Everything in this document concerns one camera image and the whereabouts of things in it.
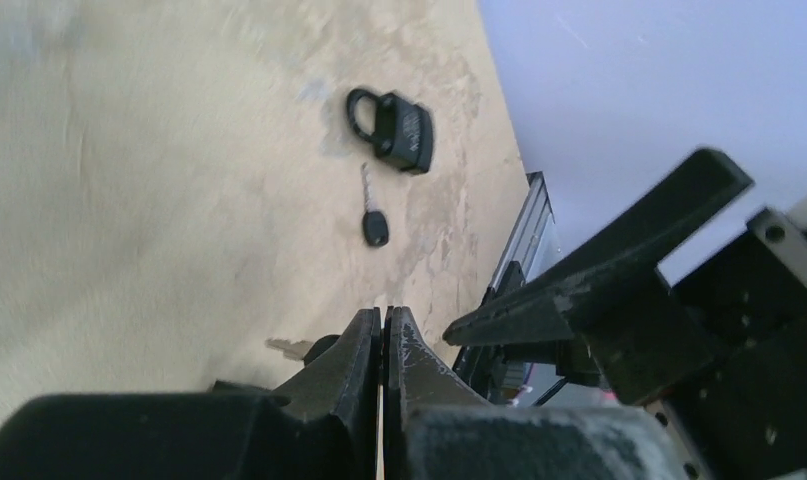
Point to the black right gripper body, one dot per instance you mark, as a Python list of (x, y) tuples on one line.
[(718, 360)]

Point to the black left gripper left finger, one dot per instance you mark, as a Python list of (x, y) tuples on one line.
[(320, 424)]

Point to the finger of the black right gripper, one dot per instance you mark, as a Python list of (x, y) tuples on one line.
[(595, 277)]

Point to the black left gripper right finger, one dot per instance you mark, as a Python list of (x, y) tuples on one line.
[(437, 427)]

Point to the black-headed keys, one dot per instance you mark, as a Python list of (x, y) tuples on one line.
[(304, 351)]

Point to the single black-headed key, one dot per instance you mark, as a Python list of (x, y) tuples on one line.
[(375, 228)]

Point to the black padlock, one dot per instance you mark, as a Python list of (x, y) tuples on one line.
[(403, 135)]

